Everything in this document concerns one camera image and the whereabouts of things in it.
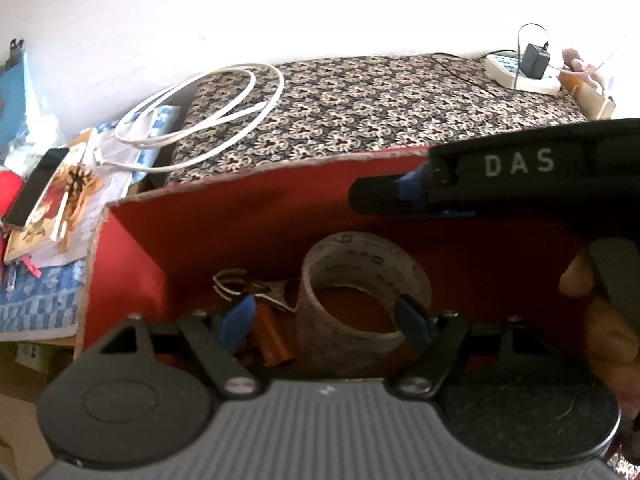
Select orange-handled pliers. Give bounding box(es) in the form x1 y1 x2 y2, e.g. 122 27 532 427
212 268 302 367

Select clear plastic bag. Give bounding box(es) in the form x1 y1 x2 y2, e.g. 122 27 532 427
296 232 433 378

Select wooden box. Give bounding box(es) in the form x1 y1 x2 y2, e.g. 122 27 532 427
557 70 616 121

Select black charger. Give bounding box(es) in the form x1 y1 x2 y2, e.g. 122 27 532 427
522 42 552 81

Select red cardboard box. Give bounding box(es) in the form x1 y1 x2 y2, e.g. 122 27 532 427
75 146 618 383

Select red plush item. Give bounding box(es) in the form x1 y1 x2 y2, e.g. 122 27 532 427
0 170 26 221

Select pink pen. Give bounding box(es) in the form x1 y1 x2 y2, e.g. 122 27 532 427
17 255 44 279

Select white cable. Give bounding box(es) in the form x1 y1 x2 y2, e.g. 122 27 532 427
97 62 286 173

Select black phone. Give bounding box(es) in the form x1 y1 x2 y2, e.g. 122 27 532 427
2 147 71 225

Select blue bag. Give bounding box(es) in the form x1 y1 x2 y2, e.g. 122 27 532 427
0 40 32 161

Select pink item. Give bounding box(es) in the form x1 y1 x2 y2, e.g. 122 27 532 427
560 47 608 86

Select wooden side cabinet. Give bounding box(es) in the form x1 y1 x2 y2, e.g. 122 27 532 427
0 337 81 480

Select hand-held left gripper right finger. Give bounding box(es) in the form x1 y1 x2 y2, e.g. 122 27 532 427
391 294 566 401

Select white power strip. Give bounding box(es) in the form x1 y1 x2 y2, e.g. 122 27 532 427
486 51 563 95

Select blue checkered cloth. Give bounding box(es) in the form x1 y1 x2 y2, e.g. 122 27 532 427
0 105 183 341

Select black cable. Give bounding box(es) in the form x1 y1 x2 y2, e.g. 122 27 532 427
432 22 551 101

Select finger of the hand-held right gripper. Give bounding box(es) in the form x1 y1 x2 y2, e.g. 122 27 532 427
348 162 478 218

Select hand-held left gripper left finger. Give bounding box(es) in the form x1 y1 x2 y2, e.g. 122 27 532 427
82 294 265 400

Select person's right hand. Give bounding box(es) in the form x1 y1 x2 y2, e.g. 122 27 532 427
559 252 640 406

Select illustrated book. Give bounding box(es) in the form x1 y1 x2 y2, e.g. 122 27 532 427
4 127 103 263

